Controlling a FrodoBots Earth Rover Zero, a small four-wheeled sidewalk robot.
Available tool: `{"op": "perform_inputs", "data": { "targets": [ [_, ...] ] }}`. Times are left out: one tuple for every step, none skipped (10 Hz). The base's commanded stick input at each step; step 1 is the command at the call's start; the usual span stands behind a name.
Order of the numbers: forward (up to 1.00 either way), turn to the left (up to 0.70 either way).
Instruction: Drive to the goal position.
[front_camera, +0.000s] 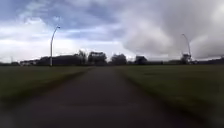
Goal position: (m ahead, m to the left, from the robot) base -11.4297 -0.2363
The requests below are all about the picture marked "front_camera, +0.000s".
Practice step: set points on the dark asphalt path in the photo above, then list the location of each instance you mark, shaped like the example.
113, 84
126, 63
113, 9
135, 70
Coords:
100, 100

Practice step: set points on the grass field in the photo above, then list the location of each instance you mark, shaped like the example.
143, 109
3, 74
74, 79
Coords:
26, 78
180, 81

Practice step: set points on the row of trees and buildings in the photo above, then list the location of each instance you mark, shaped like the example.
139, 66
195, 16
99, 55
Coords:
96, 59

